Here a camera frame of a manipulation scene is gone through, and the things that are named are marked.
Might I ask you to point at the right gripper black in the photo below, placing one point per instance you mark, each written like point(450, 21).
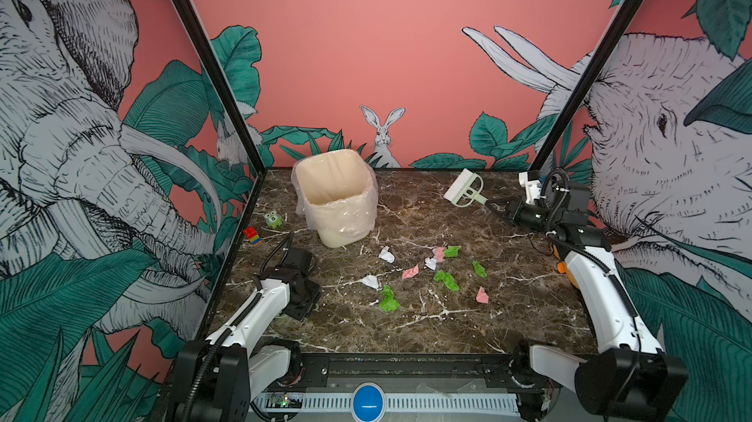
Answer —
point(517, 212)

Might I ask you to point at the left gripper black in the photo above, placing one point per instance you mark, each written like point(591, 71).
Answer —
point(305, 310)

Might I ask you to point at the light green hand brush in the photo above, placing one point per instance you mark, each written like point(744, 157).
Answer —
point(466, 189)

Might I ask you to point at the beige trash bin with liner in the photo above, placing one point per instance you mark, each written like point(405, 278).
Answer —
point(337, 196)

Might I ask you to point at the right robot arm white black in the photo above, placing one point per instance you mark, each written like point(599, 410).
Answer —
point(631, 377)

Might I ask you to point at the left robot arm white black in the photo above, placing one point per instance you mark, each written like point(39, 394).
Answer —
point(218, 378)

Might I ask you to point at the small green frog toy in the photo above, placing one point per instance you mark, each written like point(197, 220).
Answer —
point(273, 220)

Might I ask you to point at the red blue toy block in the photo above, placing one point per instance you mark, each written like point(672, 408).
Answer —
point(252, 235)

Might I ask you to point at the green paper scrap upper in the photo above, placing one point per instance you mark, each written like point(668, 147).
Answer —
point(452, 251)

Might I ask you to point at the green paper scrap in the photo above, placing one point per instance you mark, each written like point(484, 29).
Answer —
point(452, 251)
point(479, 269)
point(447, 279)
point(389, 302)

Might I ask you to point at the green paper scrap right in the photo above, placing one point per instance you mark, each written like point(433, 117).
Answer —
point(479, 269)

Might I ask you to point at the pink paper scrap upper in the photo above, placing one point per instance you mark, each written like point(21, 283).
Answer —
point(439, 254)

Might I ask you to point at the pink paper scrap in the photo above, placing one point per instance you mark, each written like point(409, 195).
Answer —
point(439, 254)
point(410, 273)
point(482, 297)

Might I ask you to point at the white paper scrap lower left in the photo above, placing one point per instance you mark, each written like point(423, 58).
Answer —
point(371, 281)

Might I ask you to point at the small white paper scrap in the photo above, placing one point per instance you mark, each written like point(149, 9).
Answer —
point(431, 263)

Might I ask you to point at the green paper scrap centre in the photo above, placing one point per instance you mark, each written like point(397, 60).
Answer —
point(447, 279)

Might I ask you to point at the white paper scrap upper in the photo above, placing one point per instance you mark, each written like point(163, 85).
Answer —
point(386, 255)

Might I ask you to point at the pink paper scrap lower right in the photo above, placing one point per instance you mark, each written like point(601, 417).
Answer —
point(482, 297)

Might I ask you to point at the green paper scrap lower left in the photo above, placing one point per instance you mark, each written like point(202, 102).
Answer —
point(389, 302)

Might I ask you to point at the pink paper scrap middle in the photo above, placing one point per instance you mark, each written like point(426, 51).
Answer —
point(410, 273)

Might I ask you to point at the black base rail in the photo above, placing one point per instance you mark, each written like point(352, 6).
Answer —
point(495, 370)

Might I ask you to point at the white slotted cable duct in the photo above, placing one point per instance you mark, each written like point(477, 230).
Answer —
point(485, 404)

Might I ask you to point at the right black frame post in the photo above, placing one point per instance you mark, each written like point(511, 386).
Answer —
point(617, 27)

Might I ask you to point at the black frame post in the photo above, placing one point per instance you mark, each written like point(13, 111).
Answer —
point(617, 27)
point(208, 58)

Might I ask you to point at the left black frame post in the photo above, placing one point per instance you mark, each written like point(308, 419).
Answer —
point(208, 58)

